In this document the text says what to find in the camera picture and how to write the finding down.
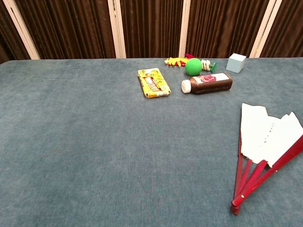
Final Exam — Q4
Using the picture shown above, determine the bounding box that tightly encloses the white screen frame post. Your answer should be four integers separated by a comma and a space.
107, 0, 126, 59
2, 0, 40, 60
178, 0, 191, 58
249, 0, 284, 59

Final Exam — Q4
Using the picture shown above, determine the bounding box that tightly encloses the brown pleated curtain panel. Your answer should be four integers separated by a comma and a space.
0, 0, 31, 64
186, 0, 270, 58
119, 0, 184, 59
14, 0, 116, 60
260, 0, 303, 58

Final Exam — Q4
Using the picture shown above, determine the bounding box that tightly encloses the light blue cube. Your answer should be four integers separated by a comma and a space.
226, 53, 247, 74

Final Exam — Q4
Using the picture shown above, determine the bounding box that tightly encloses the green foam ball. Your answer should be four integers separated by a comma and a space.
185, 58, 203, 76

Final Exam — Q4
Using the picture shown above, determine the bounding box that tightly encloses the feather shuttlecock with green base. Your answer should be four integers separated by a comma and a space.
164, 53, 217, 72

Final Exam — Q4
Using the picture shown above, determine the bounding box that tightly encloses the yellow snack packet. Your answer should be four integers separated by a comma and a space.
137, 68, 171, 99

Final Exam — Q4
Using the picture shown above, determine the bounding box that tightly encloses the brown bottle with white cap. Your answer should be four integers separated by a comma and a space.
181, 72, 233, 95

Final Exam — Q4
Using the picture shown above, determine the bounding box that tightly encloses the red-ribbed white paper folding fan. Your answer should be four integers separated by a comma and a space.
230, 103, 303, 216

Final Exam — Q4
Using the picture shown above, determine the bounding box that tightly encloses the teal fabric table cover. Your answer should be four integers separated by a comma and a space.
0, 57, 303, 227

